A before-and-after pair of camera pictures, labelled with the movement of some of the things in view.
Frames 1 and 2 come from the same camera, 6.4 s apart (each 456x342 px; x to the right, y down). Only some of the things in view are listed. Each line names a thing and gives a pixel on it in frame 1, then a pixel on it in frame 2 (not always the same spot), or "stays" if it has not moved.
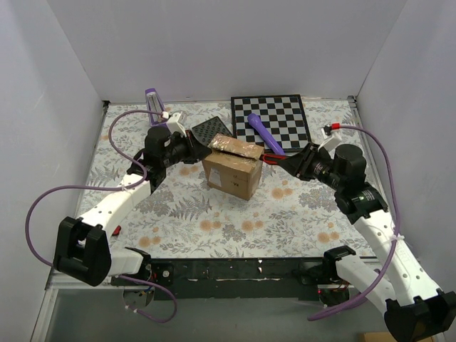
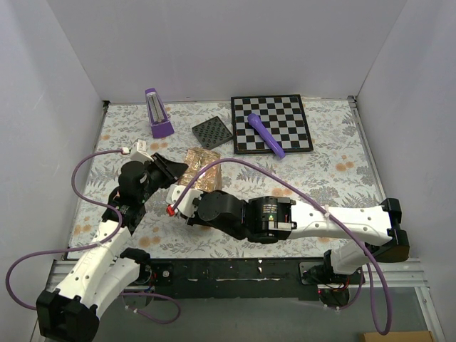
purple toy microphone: (266, 136) stays
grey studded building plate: (205, 131) stays
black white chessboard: (283, 116) stays
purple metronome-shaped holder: (154, 103) stays
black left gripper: (190, 146) → (164, 167)
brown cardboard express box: (234, 167) → (210, 179)
